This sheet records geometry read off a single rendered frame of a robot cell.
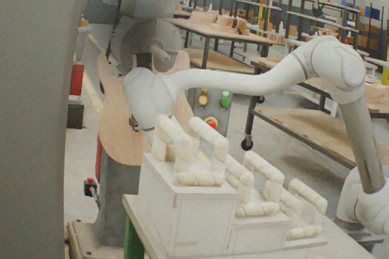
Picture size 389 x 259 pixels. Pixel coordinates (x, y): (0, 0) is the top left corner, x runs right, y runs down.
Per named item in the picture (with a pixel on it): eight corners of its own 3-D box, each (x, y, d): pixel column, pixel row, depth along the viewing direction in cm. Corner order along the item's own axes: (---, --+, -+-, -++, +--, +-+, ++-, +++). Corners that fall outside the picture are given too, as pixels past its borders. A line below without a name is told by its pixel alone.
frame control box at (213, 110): (160, 132, 263) (167, 73, 258) (206, 135, 270) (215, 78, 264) (174, 150, 240) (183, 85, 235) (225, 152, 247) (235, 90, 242)
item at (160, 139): (149, 157, 145) (153, 119, 143) (162, 157, 146) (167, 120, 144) (153, 162, 142) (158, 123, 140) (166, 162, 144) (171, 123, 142)
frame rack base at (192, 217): (134, 213, 152) (139, 152, 148) (188, 214, 157) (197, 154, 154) (167, 258, 127) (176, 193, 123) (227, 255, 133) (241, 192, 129)
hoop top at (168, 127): (153, 126, 143) (154, 112, 143) (166, 127, 145) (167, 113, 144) (179, 152, 125) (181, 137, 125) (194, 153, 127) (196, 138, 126)
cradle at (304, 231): (283, 236, 144) (285, 226, 143) (317, 232, 148) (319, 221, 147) (288, 241, 141) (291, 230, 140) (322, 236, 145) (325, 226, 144)
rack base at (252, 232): (187, 214, 157) (192, 183, 155) (242, 212, 163) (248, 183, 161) (226, 256, 132) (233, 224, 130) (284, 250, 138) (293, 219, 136)
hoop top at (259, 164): (240, 160, 154) (243, 148, 153) (251, 160, 155) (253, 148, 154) (273, 187, 136) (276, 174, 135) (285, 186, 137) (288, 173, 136)
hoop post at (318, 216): (305, 233, 148) (314, 203, 146) (315, 232, 149) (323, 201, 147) (310, 237, 145) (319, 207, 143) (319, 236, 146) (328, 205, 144)
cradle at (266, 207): (233, 213, 136) (235, 201, 136) (274, 210, 140) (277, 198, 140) (238, 218, 133) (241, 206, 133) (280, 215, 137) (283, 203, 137)
